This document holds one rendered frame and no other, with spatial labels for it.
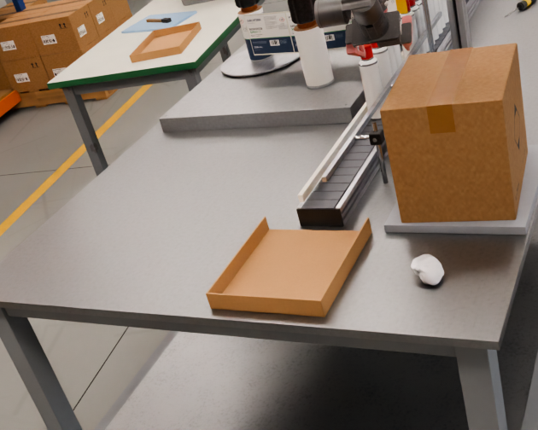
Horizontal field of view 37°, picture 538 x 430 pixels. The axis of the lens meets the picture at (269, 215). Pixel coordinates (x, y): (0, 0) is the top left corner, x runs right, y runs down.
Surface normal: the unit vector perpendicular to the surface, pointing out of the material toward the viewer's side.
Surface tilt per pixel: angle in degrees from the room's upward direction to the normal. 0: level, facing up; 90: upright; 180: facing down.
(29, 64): 90
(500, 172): 90
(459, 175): 90
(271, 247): 0
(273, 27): 90
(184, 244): 0
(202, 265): 0
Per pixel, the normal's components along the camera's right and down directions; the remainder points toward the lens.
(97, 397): -0.24, -0.85
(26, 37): -0.29, 0.53
